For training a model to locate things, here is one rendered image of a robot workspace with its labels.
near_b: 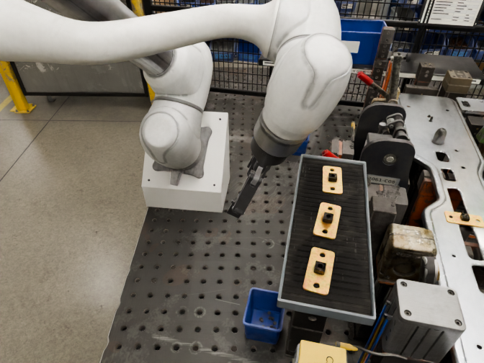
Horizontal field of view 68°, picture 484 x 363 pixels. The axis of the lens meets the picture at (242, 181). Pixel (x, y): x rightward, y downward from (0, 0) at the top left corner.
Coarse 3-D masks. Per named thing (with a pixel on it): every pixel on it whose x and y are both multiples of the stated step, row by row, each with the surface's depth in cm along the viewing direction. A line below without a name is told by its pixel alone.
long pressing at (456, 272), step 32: (416, 96) 135; (416, 128) 118; (448, 128) 118; (416, 160) 106; (448, 160) 106; (480, 160) 106; (480, 192) 94; (448, 224) 86; (448, 256) 79; (480, 320) 68; (480, 352) 63
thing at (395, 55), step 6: (396, 54) 110; (408, 54) 109; (390, 60) 111; (396, 60) 110; (402, 60) 111; (408, 60) 110; (396, 66) 111; (396, 72) 112; (390, 78) 116; (396, 78) 113; (390, 84) 116; (396, 84) 115; (390, 90) 116; (396, 90) 116; (390, 96) 117; (396, 96) 117
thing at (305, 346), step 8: (304, 344) 48; (312, 344) 48; (320, 344) 48; (304, 352) 47; (312, 352) 47; (320, 352) 47; (328, 352) 47; (336, 352) 47; (344, 352) 47; (304, 360) 46; (312, 360) 46; (320, 360) 46; (328, 360) 46; (336, 360) 46; (344, 360) 46
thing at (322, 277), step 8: (312, 248) 60; (320, 248) 60; (312, 256) 58; (320, 256) 58; (328, 256) 58; (312, 264) 57; (320, 264) 56; (328, 264) 57; (312, 272) 56; (320, 272) 56; (328, 272) 56; (304, 280) 55; (312, 280) 55; (320, 280) 55; (328, 280) 55; (304, 288) 54; (312, 288) 54; (320, 288) 54; (328, 288) 54
